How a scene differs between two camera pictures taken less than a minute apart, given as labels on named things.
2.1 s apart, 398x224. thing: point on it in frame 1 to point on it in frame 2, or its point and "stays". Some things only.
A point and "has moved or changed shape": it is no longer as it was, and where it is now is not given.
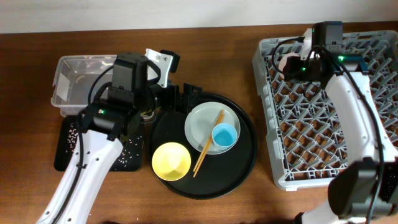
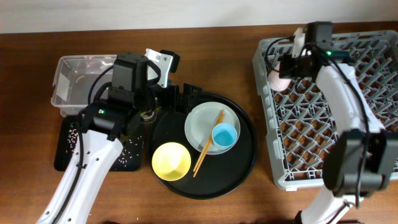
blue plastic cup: x=224 y=134 stays
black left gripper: x=188 y=101 stays
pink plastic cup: x=283 y=61 has moved or changed shape
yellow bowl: x=171 y=161 stays
